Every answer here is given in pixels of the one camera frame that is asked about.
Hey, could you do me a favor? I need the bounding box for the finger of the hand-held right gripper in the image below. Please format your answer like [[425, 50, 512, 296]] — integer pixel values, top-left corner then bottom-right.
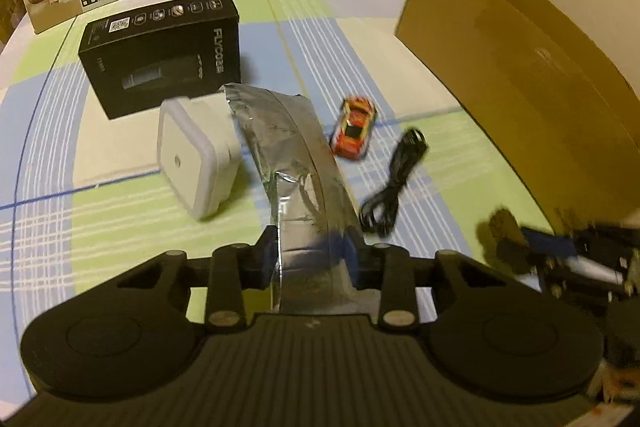
[[479, 207, 640, 260], [495, 242, 638, 305]]

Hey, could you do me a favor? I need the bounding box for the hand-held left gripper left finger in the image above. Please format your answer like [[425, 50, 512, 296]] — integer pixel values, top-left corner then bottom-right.
[[117, 224, 280, 330]]

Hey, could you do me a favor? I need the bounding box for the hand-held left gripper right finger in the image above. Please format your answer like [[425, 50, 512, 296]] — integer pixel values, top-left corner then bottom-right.
[[350, 234, 503, 330]]

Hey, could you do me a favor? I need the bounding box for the silver foil bag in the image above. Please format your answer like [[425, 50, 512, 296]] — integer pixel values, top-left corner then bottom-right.
[[222, 82, 372, 315]]

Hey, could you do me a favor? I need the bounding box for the black cable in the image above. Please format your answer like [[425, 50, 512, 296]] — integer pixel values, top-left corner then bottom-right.
[[359, 127, 429, 238]]

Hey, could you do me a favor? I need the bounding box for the orange toy car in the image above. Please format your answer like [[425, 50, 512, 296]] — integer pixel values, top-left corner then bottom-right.
[[330, 96, 378, 160]]

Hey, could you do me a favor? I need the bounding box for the brown cardboard box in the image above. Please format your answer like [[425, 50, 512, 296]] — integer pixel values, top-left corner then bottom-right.
[[395, 0, 640, 233]]

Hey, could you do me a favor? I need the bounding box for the black product box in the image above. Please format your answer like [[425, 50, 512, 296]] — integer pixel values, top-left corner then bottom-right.
[[77, 0, 241, 120]]

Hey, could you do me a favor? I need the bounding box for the white square device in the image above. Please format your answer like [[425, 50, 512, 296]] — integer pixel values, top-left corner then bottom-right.
[[157, 97, 242, 221]]

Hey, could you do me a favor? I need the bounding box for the checkered tablecloth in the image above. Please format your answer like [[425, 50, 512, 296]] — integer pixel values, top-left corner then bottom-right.
[[0, 0, 640, 408]]

